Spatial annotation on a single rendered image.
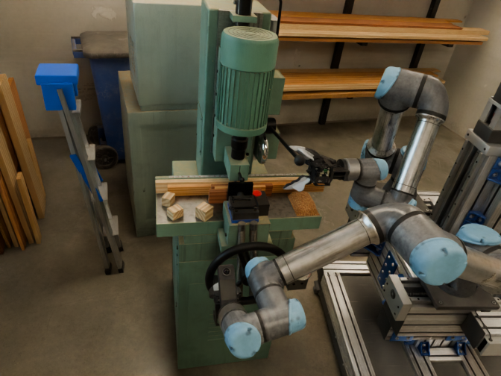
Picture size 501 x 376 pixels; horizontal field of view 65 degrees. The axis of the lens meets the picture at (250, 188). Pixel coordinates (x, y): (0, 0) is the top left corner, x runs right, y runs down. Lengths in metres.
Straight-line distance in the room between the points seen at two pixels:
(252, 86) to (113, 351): 1.46
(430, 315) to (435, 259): 0.61
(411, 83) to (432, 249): 0.65
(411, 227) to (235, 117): 0.62
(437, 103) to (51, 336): 1.98
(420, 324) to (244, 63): 1.08
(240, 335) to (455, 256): 0.51
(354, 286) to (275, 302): 1.32
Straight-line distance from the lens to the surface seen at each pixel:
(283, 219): 1.43
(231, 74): 1.23
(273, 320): 0.94
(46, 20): 3.53
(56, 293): 2.43
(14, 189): 2.52
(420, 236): 1.00
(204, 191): 1.48
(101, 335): 2.21
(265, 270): 1.02
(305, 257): 1.02
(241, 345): 0.92
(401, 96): 1.44
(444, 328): 1.66
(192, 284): 1.58
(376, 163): 1.38
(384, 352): 2.04
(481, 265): 1.18
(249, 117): 1.27
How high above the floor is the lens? 1.78
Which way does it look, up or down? 34 degrees down
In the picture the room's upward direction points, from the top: 8 degrees clockwise
